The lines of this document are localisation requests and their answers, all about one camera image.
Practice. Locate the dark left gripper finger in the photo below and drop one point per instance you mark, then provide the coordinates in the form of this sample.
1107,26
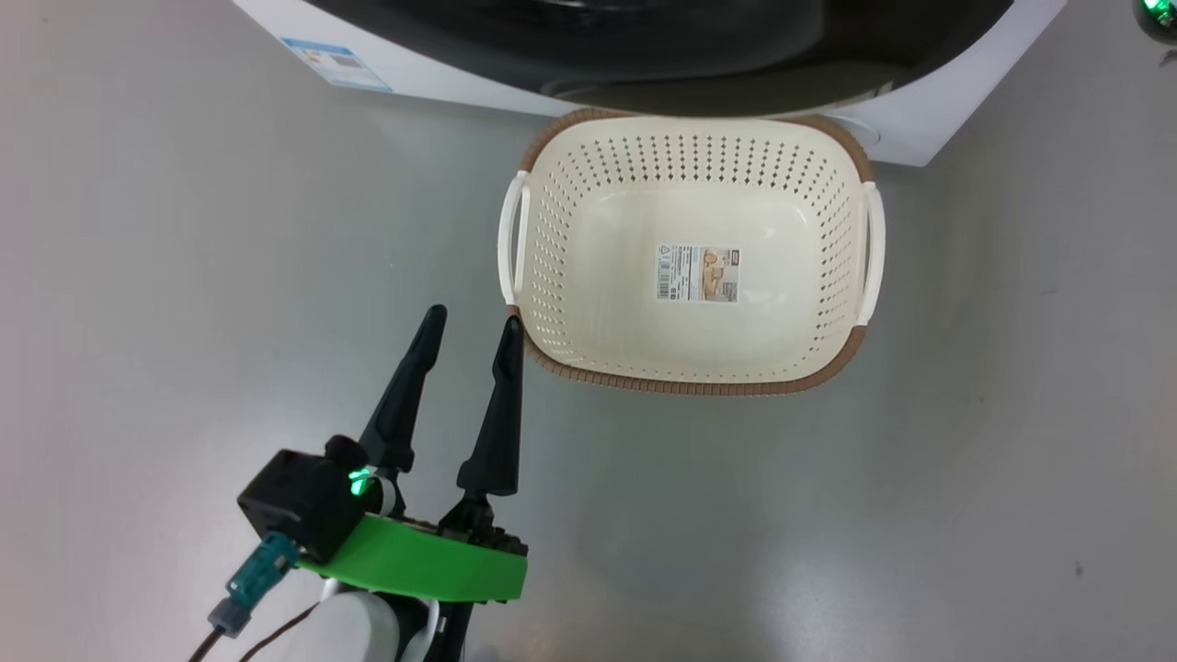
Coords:
501,423
405,405

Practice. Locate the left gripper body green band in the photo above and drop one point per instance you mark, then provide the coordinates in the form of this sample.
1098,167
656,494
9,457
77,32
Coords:
423,561

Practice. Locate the round dark glass washer door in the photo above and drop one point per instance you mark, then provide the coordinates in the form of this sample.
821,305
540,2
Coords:
644,46

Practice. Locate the cream perforated laundry basket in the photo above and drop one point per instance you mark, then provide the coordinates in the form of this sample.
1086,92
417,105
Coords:
699,211

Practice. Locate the white front-load washing machine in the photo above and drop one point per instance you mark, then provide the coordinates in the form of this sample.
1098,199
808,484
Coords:
441,74

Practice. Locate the paper product label sticker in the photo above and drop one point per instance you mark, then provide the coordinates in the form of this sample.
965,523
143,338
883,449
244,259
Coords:
697,273

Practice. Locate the blue white energy label sticker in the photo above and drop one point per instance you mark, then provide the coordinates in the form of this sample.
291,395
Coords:
336,64

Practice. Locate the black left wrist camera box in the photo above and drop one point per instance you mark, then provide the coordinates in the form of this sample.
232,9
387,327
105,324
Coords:
299,501

